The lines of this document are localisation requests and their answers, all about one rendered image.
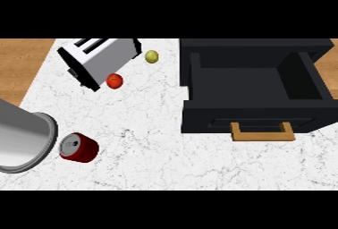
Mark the black drawer front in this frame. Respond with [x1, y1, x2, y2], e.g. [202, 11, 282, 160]
[181, 99, 338, 134]

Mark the red soda can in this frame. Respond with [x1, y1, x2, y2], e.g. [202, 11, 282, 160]
[57, 131, 100, 164]

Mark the black drawer cabinet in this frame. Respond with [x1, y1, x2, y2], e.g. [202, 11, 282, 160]
[178, 38, 335, 88]

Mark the red tomato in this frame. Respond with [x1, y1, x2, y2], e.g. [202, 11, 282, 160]
[106, 72, 124, 90]

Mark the yellow-green lemon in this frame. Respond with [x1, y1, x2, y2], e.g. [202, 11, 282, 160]
[144, 49, 159, 64]

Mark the silver and black toaster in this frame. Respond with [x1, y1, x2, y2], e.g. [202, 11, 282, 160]
[56, 38, 144, 93]

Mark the large grey metal cylinder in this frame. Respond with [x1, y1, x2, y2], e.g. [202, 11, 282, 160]
[0, 98, 59, 174]

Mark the wooden drawer handle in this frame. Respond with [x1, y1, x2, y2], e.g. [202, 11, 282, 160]
[230, 121, 296, 142]

